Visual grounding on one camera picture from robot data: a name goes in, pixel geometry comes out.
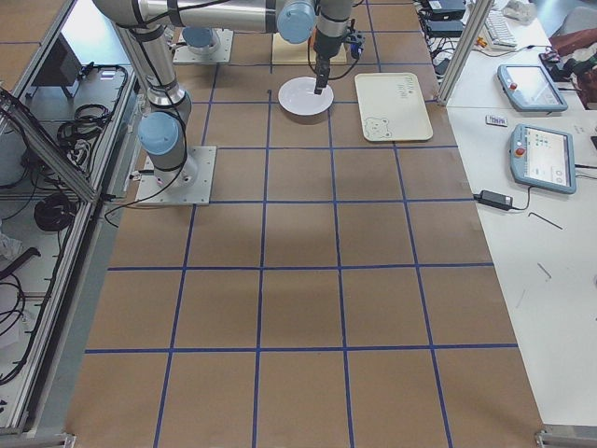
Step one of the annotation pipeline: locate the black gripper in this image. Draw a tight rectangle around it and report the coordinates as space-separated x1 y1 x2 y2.
313 29 345 95

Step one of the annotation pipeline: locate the grey teach pendant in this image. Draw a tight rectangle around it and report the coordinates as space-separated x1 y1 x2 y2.
497 64 568 112
509 124 576 194

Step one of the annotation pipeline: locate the white keyboard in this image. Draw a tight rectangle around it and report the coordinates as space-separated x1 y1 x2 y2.
483 9 518 50

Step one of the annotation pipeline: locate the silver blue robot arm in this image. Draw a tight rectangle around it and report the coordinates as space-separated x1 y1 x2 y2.
95 1 361 189
182 27 220 53

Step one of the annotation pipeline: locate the aluminium frame post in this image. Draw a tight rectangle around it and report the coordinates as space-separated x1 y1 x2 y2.
437 0 494 105

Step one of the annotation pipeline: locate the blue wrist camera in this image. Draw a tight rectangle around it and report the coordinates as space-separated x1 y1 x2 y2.
345 31 365 61

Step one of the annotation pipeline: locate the black coiled cable bundle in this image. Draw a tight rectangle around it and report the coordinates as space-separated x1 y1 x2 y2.
35 191 76 233

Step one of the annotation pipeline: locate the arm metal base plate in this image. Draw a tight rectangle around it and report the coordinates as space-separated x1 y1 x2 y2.
135 146 216 206
174 27 233 64

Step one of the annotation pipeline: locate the bamboo cutting board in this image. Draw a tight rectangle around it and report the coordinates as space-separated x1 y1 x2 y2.
271 33 349 65

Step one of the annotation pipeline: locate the grey teach pendant near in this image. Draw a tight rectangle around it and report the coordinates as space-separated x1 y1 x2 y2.
509 124 576 194

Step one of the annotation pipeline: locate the black allen key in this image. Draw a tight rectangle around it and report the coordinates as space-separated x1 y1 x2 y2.
528 212 563 231

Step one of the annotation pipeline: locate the black box on shelf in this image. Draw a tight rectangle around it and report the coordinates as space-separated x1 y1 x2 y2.
33 33 82 98

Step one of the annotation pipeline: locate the white ribbed ceramic plate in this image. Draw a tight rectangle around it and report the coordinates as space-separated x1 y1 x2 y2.
278 77 334 117

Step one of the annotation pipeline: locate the cream bear plastic tray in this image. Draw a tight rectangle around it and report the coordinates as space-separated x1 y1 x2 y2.
354 72 433 143

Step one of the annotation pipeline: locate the grey teach pendant far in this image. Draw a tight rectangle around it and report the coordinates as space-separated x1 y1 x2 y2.
497 64 568 112

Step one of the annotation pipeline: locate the small purple white card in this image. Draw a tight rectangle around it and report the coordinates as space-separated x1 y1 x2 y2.
485 115 508 127

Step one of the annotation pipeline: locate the black power adapter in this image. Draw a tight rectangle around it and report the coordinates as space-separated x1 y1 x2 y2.
473 189 513 211

